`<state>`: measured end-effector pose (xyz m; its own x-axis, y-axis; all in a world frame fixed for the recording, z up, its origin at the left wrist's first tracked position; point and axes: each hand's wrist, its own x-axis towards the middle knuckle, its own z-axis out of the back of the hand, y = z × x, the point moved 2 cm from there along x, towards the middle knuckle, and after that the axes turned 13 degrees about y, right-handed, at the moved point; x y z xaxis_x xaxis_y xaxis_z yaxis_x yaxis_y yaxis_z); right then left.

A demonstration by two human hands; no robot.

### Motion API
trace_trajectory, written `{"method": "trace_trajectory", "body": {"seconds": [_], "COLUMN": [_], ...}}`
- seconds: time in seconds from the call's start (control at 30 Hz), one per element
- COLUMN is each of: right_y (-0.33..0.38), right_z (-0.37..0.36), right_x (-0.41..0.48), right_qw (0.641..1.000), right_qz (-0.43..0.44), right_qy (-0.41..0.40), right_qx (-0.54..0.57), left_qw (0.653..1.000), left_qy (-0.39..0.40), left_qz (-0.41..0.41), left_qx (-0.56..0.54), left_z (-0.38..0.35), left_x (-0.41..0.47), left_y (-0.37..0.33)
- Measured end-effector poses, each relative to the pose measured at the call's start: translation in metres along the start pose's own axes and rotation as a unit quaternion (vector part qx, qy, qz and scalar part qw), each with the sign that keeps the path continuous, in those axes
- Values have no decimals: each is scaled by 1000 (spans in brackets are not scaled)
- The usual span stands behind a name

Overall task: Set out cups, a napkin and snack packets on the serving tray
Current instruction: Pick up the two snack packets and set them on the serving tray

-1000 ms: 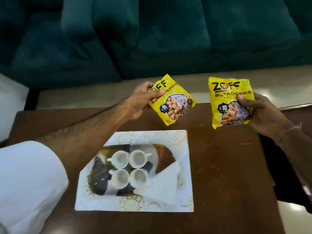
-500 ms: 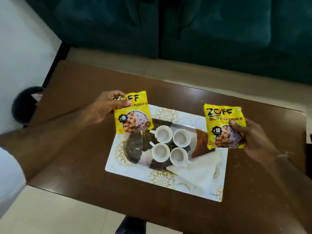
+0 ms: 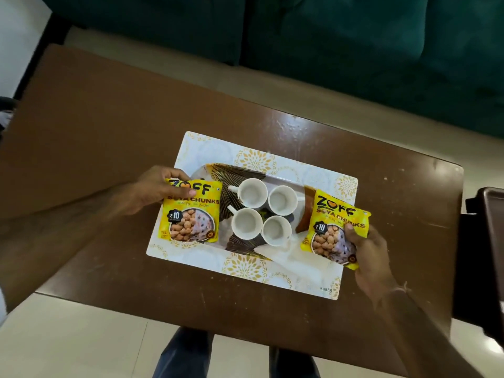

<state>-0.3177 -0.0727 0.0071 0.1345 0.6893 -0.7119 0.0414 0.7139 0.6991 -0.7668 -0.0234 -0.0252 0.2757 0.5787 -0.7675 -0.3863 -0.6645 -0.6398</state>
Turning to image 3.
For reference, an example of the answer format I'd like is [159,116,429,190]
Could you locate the dark green sofa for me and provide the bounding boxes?
[39,0,504,139]

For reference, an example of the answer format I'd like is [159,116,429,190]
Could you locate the white gold floral placemat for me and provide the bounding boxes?
[146,131,359,301]

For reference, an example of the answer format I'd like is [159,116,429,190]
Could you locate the person's leg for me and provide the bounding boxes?
[269,345,322,378]
[152,326,216,378]

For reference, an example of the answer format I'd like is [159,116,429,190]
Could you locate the white cup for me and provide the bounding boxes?
[227,206,264,241]
[268,185,306,217]
[228,178,269,209]
[261,215,294,248]

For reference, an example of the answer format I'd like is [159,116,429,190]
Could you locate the person's right forearm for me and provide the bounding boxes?
[374,285,486,378]

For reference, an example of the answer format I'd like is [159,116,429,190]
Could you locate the person's right hand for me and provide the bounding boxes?
[344,223,398,308]

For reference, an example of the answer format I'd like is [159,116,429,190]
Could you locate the yellow snack packet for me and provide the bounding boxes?
[300,186,372,271]
[162,177,223,244]

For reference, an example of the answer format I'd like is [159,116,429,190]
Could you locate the thread wrist bracelet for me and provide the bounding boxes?
[383,282,412,299]

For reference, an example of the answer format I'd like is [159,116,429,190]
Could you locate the person's left leg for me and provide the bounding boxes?
[152,326,216,378]

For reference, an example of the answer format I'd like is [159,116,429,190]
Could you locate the person's right leg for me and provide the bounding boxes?
[269,345,322,378]

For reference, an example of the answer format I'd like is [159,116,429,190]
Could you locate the brown gold patterned tray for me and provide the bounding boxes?
[202,163,318,261]

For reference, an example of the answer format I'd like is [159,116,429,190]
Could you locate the person's left hand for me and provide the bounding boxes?
[123,166,198,216]

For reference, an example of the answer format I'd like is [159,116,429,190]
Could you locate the dark brown chair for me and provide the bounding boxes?
[452,187,504,344]

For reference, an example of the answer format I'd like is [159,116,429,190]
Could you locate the person's left forearm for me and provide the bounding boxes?
[0,181,136,316]

